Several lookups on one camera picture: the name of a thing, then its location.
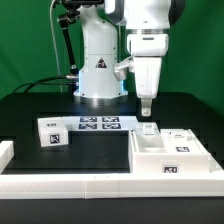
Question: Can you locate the white fiducial marker sheet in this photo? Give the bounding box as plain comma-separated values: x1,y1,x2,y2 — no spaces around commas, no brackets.
63,116,137,131

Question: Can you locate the white cabinet door panel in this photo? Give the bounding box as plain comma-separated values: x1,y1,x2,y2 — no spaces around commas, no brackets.
136,122,160,135

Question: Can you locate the white cabinet top block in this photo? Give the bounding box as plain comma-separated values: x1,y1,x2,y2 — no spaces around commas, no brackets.
37,117,69,147

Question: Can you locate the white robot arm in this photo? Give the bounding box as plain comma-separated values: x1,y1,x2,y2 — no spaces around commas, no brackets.
74,0,186,117

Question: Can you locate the white U-shaped obstacle fence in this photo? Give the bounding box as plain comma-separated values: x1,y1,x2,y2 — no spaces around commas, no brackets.
0,141,224,199

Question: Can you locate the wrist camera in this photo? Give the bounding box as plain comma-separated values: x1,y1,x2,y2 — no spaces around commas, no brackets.
114,56,134,81

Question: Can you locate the black cable bundle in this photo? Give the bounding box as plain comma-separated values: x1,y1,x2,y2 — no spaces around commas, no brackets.
12,75,80,94

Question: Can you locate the white cable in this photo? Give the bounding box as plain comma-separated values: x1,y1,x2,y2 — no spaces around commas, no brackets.
49,0,64,94

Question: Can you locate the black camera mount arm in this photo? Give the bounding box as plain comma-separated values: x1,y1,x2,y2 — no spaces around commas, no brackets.
52,0,104,80

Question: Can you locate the white cabinet body box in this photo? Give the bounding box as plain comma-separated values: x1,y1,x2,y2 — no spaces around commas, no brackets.
128,130,211,174

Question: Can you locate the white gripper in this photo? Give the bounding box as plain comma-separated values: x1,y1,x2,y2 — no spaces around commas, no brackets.
127,34,169,117

